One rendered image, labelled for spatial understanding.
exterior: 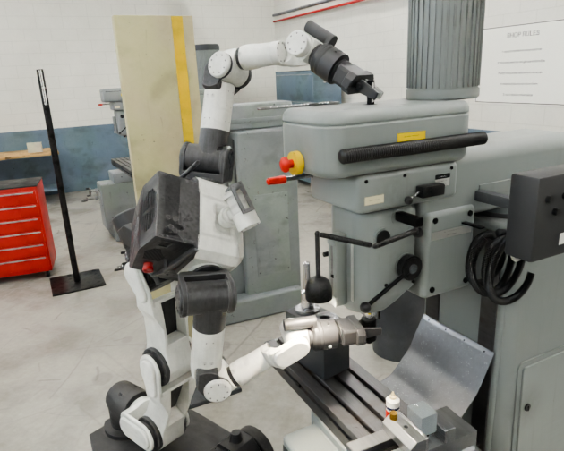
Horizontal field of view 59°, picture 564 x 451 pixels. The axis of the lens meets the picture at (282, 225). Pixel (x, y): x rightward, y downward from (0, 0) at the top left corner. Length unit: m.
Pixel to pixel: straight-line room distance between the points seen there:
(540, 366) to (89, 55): 9.31
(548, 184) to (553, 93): 4.87
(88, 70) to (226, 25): 2.87
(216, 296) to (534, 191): 0.82
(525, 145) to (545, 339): 0.64
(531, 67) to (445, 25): 4.91
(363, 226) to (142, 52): 1.88
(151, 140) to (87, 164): 7.37
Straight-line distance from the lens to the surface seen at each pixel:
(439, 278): 1.50
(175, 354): 1.82
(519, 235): 1.34
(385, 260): 1.38
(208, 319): 1.36
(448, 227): 1.47
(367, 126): 1.22
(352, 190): 1.26
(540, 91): 6.25
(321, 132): 1.18
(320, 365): 1.80
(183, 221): 1.36
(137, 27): 2.90
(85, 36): 10.21
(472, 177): 1.51
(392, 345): 3.66
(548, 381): 1.95
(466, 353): 1.80
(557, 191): 1.34
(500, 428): 1.90
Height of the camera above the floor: 1.98
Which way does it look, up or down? 17 degrees down
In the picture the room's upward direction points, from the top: 3 degrees counter-clockwise
